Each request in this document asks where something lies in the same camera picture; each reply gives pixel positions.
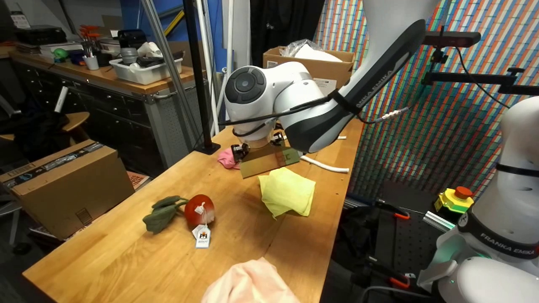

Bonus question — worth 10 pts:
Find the light pink garment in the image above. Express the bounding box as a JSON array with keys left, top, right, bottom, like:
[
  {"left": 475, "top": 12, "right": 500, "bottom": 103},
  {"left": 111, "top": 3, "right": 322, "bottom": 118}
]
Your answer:
[{"left": 201, "top": 258, "right": 300, "bottom": 303}]

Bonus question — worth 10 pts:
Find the yellow cloth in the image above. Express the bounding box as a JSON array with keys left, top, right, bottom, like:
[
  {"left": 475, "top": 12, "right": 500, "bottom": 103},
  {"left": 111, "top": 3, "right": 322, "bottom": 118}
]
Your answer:
[{"left": 258, "top": 168, "right": 315, "bottom": 217}]

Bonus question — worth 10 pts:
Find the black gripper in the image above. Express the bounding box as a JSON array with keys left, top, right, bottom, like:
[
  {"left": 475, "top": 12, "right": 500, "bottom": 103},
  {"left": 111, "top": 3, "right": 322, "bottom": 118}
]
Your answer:
[{"left": 231, "top": 143, "right": 250, "bottom": 163}]

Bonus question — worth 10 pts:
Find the wooden workbench with drawers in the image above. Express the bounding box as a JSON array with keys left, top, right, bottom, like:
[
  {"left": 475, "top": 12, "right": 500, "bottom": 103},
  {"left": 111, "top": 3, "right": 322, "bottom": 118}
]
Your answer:
[{"left": 10, "top": 50, "right": 202, "bottom": 177}]

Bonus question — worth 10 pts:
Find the white braided rope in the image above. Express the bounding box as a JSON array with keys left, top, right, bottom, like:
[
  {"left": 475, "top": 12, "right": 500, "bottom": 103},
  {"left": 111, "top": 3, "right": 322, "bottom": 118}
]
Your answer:
[{"left": 300, "top": 153, "right": 351, "bottom": 175}]

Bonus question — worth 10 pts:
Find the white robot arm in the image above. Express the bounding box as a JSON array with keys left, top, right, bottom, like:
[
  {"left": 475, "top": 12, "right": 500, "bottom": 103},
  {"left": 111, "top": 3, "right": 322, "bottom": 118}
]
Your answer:
[{"left": 224, "top": 0, "right": 440, "bottom": 153}]

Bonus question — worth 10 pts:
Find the bright pink cloth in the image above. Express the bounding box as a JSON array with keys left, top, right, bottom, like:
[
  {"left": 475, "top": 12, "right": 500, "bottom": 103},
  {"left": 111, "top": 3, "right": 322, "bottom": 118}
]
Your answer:
[{"left": 217, "top": 148, "right": 238, "bottom": 170}]

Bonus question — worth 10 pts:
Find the black vertical pole stand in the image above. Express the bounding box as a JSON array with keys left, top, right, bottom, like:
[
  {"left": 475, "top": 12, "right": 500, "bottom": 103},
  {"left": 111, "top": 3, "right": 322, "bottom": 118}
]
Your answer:
[{"left": 184, "top": 0, "right": 219, "bottom": 155}]

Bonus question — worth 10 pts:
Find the emergency stop button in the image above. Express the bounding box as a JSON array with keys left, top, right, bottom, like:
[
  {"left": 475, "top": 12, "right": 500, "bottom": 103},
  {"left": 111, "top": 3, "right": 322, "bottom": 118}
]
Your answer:
[{"left": 435, "top": 185, "right": 474, "bottom": 214}]

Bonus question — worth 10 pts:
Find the red radish plush toy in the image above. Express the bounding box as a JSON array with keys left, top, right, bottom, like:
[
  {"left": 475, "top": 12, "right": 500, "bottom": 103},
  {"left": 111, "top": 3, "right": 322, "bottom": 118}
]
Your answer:
[{"left": 143, "top": 194, "right": 216, "bottom": 249}]

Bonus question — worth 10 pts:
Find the cardboard box on table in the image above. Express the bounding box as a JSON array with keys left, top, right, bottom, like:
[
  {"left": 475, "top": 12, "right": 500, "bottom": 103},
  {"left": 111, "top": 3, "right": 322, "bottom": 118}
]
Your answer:
[{"left": 263, "top": 45, "right": 356, "bottom": 86}]

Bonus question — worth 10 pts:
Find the cardboard box on floor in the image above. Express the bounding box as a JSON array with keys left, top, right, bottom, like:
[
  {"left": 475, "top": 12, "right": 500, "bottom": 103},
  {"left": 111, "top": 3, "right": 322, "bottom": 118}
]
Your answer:
[{"left": 0, "top": 140, "right": 135, "bottom": 239}]

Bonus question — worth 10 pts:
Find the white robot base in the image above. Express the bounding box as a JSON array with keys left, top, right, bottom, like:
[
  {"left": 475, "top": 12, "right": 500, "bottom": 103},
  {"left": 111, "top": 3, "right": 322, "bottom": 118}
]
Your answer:
[{"left": 418, "top": 96, "right": 539, "bottom": 303}]

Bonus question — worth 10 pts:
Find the white plastic tray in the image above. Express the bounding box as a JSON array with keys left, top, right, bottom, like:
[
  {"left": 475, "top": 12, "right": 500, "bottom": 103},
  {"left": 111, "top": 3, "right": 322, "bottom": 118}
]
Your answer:
[{"left": 110, "top": 59, "right": 170, "bottom": 84}]

